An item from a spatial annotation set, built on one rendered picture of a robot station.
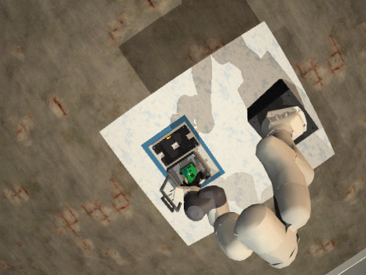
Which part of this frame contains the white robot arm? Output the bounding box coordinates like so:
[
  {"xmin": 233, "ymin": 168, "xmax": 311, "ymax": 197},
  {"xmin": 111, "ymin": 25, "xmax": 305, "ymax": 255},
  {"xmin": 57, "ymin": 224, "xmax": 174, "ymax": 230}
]
[{"xmin": 174, "ymin": 106, "xmax": 314, "ymax": 269}]

